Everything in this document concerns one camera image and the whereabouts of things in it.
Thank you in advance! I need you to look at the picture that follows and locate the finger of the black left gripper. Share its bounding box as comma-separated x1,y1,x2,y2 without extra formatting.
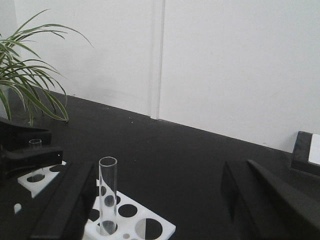
0,117,52,150
0,146,63,185

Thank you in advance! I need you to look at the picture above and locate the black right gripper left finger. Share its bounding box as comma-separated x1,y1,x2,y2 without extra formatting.
29,162,96,240

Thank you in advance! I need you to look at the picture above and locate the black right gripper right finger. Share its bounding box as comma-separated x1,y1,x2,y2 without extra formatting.
220,160,320,240

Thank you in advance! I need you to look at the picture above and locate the short clear test tube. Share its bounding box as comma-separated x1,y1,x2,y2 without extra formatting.
28,139,45,182

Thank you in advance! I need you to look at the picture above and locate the tall clear test tube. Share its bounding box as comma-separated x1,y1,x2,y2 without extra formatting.
98,156,118,236

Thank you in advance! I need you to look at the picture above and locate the green spider plant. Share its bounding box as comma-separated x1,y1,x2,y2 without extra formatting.
0,12,82,126

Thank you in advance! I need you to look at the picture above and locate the black white power socket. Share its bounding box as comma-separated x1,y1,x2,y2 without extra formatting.
290,131,320,176

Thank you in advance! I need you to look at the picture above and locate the white test tube rack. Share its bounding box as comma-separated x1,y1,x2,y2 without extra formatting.
17,161,176,240

